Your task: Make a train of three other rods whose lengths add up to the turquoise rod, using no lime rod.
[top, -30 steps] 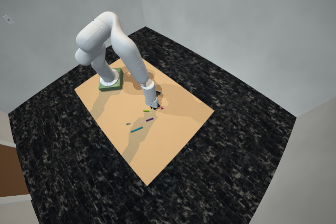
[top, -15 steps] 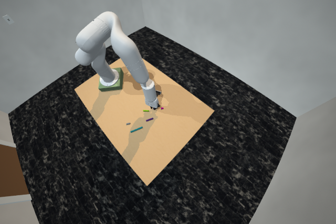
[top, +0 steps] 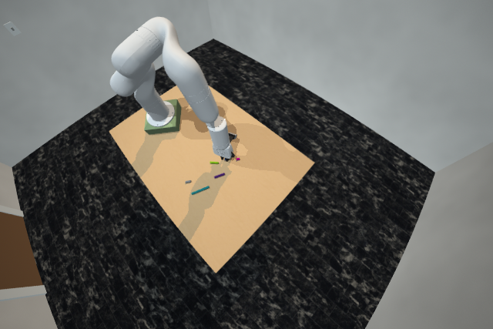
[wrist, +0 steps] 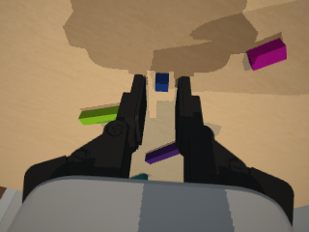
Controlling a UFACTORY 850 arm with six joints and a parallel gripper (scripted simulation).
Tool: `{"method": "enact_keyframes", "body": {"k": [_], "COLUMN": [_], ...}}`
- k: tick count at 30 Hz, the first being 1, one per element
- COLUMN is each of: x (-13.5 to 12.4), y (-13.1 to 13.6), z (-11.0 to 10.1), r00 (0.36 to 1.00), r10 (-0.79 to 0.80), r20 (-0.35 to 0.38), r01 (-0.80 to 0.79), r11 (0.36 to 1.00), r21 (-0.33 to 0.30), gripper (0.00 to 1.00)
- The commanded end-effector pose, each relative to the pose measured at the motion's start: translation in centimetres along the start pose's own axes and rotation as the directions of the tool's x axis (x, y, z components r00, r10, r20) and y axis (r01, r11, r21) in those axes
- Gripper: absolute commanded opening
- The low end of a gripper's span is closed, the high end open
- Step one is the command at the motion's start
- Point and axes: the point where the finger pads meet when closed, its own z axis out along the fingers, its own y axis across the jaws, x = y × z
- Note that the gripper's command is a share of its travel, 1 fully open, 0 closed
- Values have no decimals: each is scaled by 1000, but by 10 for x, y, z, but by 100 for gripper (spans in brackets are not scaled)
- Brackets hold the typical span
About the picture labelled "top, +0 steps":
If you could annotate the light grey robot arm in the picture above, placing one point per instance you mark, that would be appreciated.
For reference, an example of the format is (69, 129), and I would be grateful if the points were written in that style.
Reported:
(143, 47)

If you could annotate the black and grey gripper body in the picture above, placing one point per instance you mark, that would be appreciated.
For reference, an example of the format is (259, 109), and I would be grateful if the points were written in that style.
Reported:
(226, 153)

